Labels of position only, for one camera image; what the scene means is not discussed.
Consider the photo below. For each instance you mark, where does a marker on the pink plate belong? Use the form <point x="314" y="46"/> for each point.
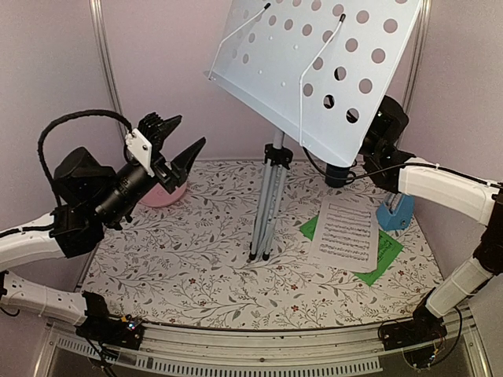
<point x="159" y="197"/>

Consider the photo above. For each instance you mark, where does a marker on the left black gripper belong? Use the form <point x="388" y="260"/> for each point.
<point x="181" y="167"/>

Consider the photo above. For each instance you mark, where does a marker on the dark blue mug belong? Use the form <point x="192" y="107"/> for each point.
<point x="337" y="177"/>

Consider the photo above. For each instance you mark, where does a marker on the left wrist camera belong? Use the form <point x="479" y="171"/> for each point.
<point x="142" y="151"/>

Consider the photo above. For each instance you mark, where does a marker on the white sheet music page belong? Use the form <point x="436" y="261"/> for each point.
<point x="346" y="236"/>

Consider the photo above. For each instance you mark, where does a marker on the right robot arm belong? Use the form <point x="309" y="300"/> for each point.
<point x="402" y="172"/>

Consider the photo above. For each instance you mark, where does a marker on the blue metronome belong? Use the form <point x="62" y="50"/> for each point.
<point x="395" y="212"/>

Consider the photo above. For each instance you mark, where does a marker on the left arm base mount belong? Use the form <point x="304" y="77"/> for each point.
<point x="126" y="332"/>

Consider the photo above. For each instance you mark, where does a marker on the left aluminium frame post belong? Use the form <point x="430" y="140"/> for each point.
<point x="98" y="22"/>

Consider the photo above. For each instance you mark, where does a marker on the right aluminium frame post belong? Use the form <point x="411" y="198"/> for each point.
<point x="417" y="54"/>

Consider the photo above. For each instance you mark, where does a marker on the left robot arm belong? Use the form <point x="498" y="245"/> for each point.
<point x="90" y="198"/>

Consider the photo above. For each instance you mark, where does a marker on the aluminium frame post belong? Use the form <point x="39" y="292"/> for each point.
<point x="98" y="22"/>
<point x="417" y="54"/>

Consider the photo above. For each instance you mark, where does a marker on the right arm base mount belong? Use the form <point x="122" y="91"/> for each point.
<point x="412" y="337"/>

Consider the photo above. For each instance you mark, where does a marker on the light blue music stand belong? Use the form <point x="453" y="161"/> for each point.
<point x="318" y="71"/>

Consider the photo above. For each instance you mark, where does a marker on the front aluminium rail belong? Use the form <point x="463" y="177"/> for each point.
<point x="184" y="351"/>

